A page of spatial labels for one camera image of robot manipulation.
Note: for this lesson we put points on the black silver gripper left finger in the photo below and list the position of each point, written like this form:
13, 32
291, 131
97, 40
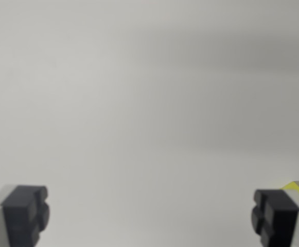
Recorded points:
20, 216

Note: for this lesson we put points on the black silver gripper right finger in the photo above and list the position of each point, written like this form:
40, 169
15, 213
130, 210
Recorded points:
278, 218

